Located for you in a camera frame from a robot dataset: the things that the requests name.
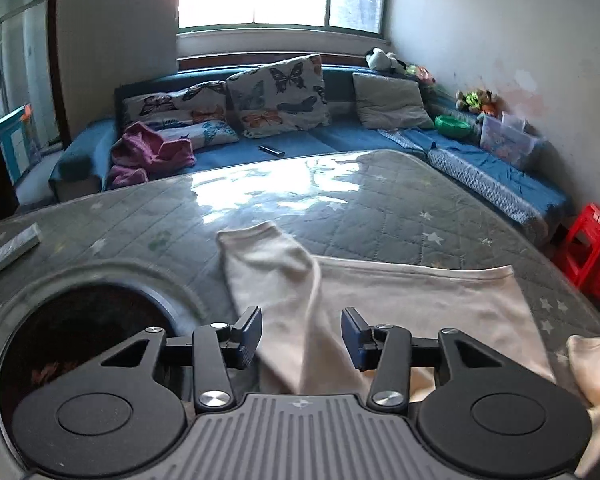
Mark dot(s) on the grey quilted star tablecloth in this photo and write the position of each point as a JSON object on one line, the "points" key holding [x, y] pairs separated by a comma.
{"points": [[380, 205]]}

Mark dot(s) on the round black induction cooktop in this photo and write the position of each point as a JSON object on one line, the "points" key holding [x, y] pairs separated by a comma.
{"points": [[68, 317]]}

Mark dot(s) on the yellow green plush toy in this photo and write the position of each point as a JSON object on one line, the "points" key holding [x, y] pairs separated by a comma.
{"points": [[478, 102]]}

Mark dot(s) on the purple crumpled garment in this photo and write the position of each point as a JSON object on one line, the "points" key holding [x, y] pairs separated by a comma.
{"points": [[142, 153]]}

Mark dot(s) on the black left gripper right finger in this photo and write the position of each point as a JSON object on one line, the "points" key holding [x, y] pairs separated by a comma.
{"points": [[470, 407]]}

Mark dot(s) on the large butterfly print pillow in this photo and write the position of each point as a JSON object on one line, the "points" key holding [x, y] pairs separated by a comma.
{"points": [[280, 97]]}

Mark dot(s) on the cream knit sweater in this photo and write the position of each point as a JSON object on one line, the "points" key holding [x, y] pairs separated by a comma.
{"points": [[528, 313]]}

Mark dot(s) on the green plastic bowl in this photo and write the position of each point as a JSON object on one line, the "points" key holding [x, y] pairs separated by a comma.
{"points": [[452, 128]]}

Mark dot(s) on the white black plush toy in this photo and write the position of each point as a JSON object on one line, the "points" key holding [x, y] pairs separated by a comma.
{"points": [[384, 62]]}

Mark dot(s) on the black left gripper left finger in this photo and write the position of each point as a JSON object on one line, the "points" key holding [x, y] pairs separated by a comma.
{"points": [[110, 416]]}

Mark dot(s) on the black remote on sofa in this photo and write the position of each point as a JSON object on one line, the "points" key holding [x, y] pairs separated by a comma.
{"points": [[271, 151]]}

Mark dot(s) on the plain grey cushion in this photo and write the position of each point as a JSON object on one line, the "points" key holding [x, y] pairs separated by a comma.
{"points": [[389, 103]]}

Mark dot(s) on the low butterfly print pillow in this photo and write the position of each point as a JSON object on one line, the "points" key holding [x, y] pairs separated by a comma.
{"points": [[197, 113]]}

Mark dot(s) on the grey remote on table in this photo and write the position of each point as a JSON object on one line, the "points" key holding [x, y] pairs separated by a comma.
{"points": [[19, 245]]}

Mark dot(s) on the clear plastic storage box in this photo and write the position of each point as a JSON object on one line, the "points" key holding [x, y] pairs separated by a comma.
{"points": [[518, 148]]}

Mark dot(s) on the blue corner sofa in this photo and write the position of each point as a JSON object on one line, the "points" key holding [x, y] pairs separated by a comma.
{"points": [[533, 204]]}

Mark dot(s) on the red plastic stool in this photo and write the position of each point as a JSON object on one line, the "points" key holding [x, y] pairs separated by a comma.
{"points": [[578, 257]]}

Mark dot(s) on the blue cabinet in doorway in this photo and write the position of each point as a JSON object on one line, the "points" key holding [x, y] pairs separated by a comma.
{"points": [[19, 142]]}

